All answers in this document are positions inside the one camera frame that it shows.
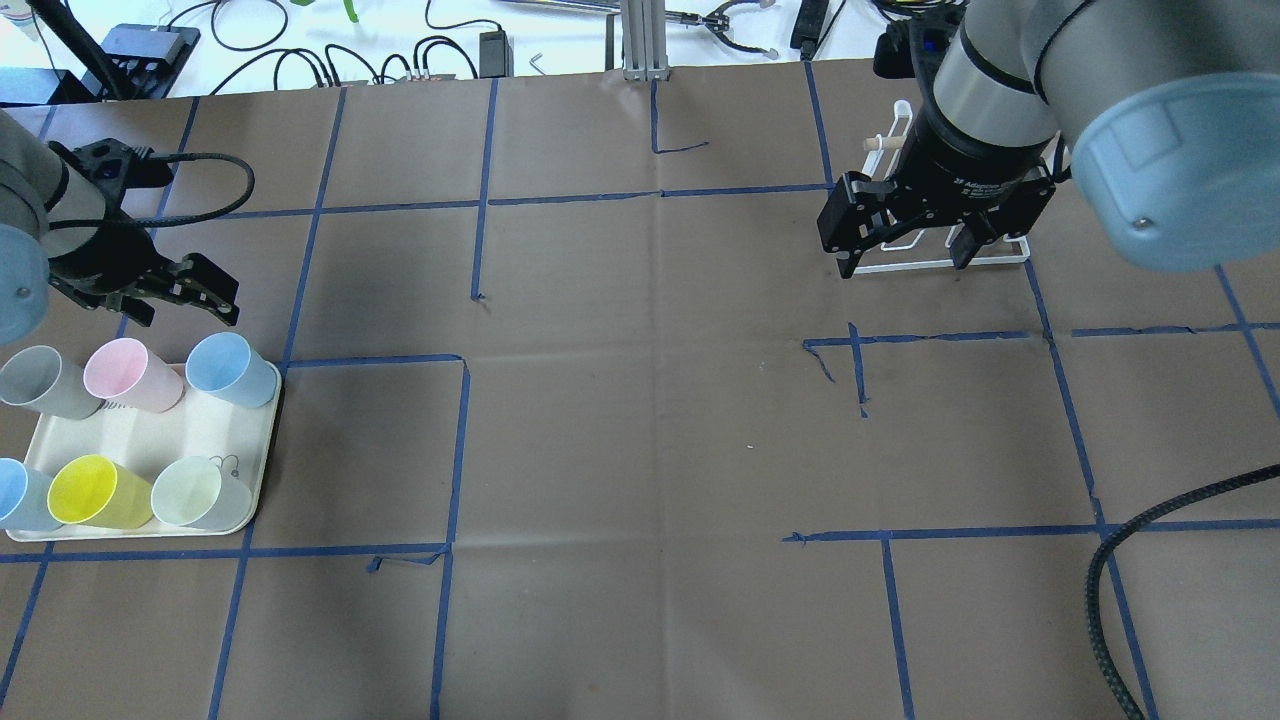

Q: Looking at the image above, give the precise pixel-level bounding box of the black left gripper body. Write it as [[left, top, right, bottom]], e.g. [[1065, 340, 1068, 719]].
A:
[[45, 215, 164, 313]]

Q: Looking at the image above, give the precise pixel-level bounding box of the light blue cup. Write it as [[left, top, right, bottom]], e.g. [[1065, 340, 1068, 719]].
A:
[[186, 332, 276, 409], [1, 457, 63, 532]]

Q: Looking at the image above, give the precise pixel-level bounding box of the cream plastic tray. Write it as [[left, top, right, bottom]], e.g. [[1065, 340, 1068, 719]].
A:
[[6, 372, 283, 543]]

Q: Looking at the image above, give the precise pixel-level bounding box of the black power adapter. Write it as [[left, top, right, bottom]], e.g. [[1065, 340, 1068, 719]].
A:
[[477, 29, 515, 78]]

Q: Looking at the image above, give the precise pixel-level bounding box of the yellow cup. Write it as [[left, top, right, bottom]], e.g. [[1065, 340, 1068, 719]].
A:
[[47, 454, 154, 530]]

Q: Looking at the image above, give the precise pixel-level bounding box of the grey cup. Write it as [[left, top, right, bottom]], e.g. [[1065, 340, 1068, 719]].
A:
[[1, 345, 104, 420]]

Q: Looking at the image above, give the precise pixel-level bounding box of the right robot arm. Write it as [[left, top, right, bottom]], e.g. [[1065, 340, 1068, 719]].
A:
[[817, 1, 1279, 278]]

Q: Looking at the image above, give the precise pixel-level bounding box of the black braided cable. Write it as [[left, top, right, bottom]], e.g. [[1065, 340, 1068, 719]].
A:
[[1085, 470, 1280, 720]]

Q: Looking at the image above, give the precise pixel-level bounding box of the white cream cup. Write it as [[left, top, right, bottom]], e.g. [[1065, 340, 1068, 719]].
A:
[[150, 454, 253, 532]]

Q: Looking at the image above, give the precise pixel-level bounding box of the pink cup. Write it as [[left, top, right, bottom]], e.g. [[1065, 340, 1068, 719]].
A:
[[83, 338, 186, 414]]

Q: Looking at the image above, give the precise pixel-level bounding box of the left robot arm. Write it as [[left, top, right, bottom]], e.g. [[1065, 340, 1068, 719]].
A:
[[1, 117, 256, 343]]

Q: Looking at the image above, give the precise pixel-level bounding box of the aluminium frame post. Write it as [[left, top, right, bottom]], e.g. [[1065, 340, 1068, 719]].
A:
[[620, 0, 669, 82]]

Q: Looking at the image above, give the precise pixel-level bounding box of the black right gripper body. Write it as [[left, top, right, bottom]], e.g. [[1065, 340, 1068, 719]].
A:
[[881, 100, 1056, 236]]

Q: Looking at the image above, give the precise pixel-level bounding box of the white wire cup rack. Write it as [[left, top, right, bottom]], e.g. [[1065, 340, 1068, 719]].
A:
[[850, 100, 1030, 277]]

